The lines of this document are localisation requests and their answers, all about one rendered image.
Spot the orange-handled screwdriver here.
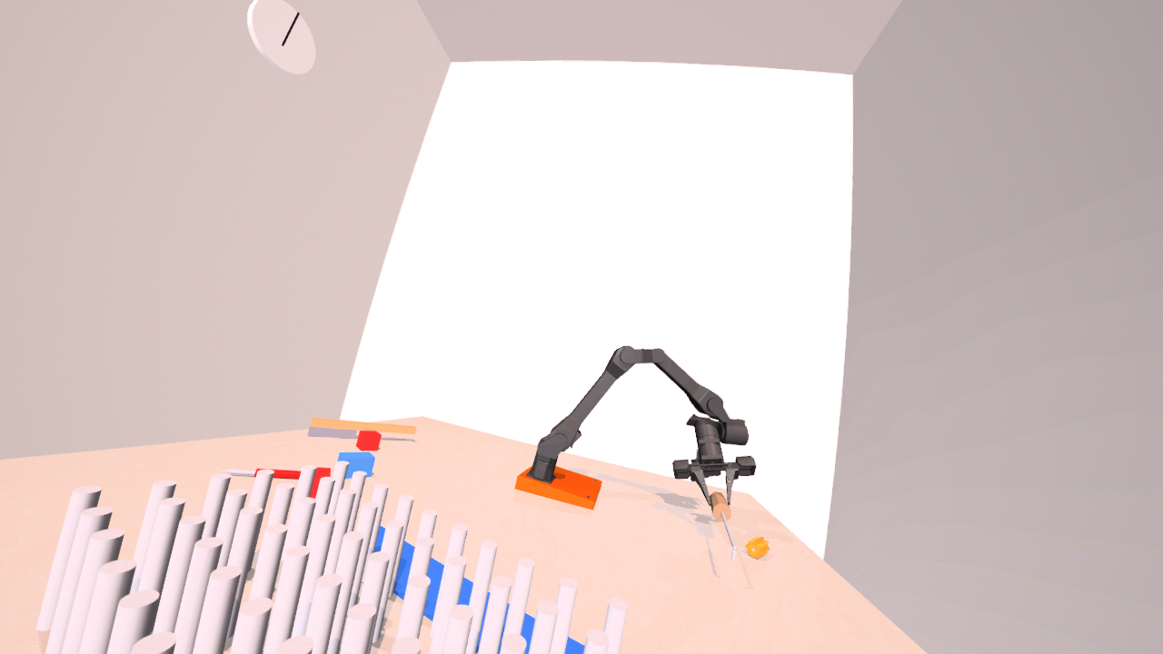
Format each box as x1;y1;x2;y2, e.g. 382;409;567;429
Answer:
745;536;770;559

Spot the blue flat strip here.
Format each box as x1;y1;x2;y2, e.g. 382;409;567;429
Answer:
374;526;585;654

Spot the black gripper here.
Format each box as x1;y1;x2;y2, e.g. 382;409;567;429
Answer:
672;436;756;506

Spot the blue block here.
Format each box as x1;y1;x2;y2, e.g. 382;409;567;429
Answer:
337;452;374;479

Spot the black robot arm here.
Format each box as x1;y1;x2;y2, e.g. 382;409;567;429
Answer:
526;344;750;484

